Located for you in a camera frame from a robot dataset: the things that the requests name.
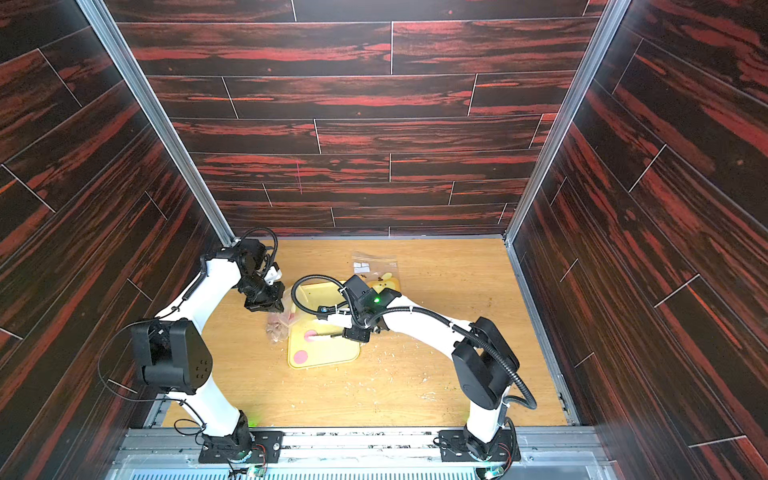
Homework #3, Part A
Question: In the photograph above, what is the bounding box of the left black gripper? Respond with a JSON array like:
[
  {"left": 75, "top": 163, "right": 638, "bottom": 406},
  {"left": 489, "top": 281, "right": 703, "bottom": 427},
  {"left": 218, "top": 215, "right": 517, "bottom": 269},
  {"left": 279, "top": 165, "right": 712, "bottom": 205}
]
[{"left": 237, "top": 275, "right": 287, "bottom": 311}]

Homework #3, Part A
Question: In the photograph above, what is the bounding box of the clear resealable bag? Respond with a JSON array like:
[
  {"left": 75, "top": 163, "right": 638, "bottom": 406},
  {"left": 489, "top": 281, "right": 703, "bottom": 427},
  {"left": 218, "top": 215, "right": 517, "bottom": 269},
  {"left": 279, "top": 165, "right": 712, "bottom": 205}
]
[{"left": 266, "top": 290, "right": 300, "bottom": 343}]

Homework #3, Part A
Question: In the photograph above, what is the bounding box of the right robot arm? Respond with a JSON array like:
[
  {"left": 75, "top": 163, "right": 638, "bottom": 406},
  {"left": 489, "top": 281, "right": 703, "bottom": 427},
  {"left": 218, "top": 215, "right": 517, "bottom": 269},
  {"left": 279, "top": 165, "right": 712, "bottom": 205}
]
[{"left": 290, "top": 274, "right": 537, "bottom": 463}]

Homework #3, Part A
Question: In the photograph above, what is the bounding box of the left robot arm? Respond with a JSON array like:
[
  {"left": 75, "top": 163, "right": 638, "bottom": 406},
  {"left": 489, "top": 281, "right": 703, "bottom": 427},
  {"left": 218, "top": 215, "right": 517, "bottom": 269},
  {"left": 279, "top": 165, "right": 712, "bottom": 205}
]
[{"left": 126, "top": 227, "right": 285, "bottom": 463}]

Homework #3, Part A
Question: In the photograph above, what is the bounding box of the yellow plastic tray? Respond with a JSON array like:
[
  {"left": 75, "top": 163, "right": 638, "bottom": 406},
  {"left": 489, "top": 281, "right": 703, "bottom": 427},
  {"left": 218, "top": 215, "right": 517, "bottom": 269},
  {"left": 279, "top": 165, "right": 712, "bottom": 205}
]
[{"left": 287, "top": 281, "right": 361, "bottom": 369}]

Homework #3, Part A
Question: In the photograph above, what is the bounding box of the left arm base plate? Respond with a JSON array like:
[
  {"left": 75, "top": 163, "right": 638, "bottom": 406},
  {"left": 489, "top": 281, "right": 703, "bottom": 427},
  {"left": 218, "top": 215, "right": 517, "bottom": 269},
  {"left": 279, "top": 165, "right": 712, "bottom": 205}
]
[{"left": 198, "top": 429, "right": 284, "bottom": 464}]

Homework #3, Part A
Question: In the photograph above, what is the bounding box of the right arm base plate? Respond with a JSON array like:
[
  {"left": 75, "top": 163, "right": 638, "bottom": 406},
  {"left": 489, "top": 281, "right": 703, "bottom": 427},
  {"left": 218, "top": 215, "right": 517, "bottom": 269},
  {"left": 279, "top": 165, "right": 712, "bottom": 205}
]
[{"left": 433, "top": 428, "right": 521, "bottom": 463}]

